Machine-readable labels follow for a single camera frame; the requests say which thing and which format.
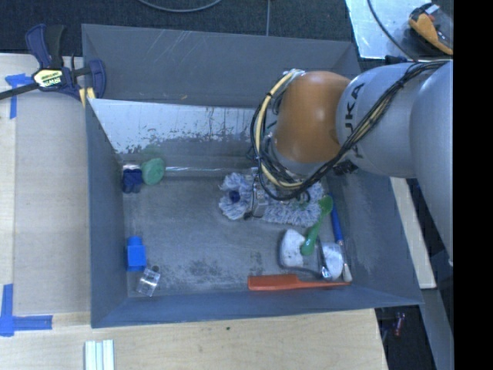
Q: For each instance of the blue and white shaggy cloth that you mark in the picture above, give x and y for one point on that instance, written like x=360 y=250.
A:
x=237 y=210

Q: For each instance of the green round sponge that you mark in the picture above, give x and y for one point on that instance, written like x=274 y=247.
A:
x=153 y=171

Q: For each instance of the pale wood board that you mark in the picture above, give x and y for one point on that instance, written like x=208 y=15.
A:
x=50 y=206

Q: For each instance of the blue toy brick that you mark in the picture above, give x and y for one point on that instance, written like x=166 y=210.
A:
x=135 y=253

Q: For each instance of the green plastic spoon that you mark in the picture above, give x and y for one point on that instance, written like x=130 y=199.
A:
x=316 y=227

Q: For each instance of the white sunglasses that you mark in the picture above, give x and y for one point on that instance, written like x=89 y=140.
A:
x=291 y=249

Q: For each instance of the orange comb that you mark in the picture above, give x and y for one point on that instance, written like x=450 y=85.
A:
x=277 y=282

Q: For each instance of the dark blue block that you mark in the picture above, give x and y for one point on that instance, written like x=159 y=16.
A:
x=132 y=181

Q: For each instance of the grey metal bin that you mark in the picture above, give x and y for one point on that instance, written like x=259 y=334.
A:
x=192 y=245

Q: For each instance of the clear plastic cube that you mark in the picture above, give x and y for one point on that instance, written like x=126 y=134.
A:
x=148 y=281

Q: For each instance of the blue pen with white tip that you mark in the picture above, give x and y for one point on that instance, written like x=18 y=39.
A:
x=337 y=226

